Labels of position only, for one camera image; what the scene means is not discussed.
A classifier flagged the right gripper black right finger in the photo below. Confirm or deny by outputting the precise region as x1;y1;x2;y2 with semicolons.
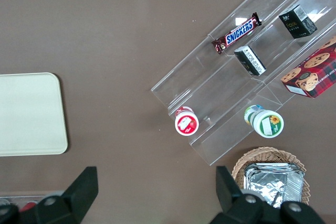
212;166;264;224

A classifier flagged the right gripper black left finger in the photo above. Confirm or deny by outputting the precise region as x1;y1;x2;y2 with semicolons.
35;166;99;224

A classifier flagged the light wicker basket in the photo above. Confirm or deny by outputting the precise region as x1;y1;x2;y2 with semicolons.
232;147;310;206

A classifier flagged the beige plastic tray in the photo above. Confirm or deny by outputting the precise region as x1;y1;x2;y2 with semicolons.
0;72;69;157

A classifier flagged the aluminium foil container stack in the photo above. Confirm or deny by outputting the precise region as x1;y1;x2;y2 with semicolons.
243;163;305;209

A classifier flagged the clear acrylic bottle rack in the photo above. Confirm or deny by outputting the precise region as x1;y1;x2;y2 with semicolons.
0;194;62;209

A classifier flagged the green-lid yogurt cup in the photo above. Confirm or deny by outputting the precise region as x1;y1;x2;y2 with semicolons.
244;104;285;138

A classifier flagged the red-lid yogurt cup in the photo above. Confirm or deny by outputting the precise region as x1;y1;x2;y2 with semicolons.
174;105;199;136

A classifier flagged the clear acrylic stepped shelf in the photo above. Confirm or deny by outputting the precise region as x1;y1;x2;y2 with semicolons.
150;0;336;166

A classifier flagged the small black carton box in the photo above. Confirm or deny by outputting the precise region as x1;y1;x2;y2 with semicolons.
234;45;267;77
278;4;318;39

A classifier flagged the red plaid cookie box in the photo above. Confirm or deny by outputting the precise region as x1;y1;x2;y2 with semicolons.
280;36;336;99

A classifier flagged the Snickers chocolate bar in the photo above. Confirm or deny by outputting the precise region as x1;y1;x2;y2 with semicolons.
211;12;263;55

